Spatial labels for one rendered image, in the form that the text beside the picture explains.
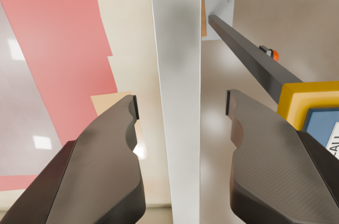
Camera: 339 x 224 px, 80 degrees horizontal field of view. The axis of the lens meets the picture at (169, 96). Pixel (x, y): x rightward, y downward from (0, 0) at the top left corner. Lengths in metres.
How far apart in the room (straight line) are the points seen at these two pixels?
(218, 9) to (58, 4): 1.01
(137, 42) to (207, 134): 1.35
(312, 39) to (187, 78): 1.26
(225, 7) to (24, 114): 1.05
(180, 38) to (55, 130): 0.20
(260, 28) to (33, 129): 1.15
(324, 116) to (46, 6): 0.30
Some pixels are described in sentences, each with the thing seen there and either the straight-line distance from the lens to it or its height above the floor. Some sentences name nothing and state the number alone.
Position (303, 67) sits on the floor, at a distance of 1.46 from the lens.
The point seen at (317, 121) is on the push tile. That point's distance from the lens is 0.28.
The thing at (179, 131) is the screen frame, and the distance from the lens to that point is 0.21.
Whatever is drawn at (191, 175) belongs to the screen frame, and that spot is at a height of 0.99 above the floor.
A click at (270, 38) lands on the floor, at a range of 1.30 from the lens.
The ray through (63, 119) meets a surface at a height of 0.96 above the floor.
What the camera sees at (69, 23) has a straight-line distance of 0.23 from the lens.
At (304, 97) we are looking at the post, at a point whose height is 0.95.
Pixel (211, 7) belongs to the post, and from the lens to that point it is 1.17.
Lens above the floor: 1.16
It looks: 61 degrees down
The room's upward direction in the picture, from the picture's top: 178 degrees counter-clockwise
